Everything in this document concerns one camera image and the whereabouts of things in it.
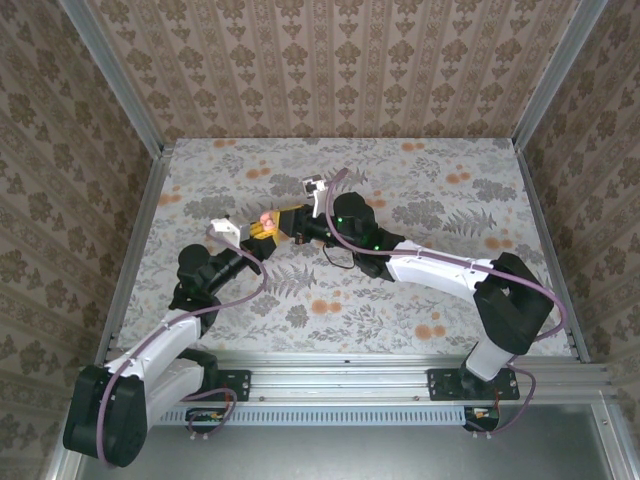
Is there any aluminium table side rail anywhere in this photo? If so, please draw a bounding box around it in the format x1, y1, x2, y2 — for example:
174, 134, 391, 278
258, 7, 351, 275
513, 139, 592, 364
97, 142, 176, 354

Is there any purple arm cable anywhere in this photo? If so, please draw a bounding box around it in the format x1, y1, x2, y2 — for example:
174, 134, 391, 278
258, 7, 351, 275
97, 225, 270, 470
319, 168, 570, 436

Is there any floral patterned table cover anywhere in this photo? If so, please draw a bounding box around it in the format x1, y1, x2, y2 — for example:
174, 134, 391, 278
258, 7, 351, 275
112, 137, 576, 357

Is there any black mounting plate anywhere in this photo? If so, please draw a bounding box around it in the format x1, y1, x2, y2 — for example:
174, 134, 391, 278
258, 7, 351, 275
215, 368, 252, 402
427, 368, 521, 402

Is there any black controller board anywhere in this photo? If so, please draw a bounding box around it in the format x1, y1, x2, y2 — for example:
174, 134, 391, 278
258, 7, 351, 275
185, 407, 227, 434
463, 405, 502, 432

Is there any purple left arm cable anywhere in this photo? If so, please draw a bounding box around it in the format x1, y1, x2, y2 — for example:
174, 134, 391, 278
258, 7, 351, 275
97, 225, 270, 470

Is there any aluminium frame post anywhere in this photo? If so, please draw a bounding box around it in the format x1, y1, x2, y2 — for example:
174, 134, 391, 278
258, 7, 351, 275
58, 0, 166, 154
512, 0, 611, 151

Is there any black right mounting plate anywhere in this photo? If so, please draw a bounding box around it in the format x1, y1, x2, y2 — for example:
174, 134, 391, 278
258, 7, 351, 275
427, 368, 521, 402

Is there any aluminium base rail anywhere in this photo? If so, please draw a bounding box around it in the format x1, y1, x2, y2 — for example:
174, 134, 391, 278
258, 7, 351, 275
149, 349, 614, 405

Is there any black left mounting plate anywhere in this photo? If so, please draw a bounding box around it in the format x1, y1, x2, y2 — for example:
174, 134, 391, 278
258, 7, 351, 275
215, 368, 252, 402

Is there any thin black cable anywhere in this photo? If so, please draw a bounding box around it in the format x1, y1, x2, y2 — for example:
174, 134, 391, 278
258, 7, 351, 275
321, 243, 362, 270

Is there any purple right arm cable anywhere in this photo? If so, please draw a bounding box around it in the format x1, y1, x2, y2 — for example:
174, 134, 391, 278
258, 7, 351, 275
319, 168, 570, 436

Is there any grey metal panel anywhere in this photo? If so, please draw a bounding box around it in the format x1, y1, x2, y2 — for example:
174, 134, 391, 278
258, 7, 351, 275
47, 403, 640, 480

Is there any white slotted cable duct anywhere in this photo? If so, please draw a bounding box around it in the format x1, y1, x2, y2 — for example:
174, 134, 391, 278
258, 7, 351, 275
149, 405, 469, 427

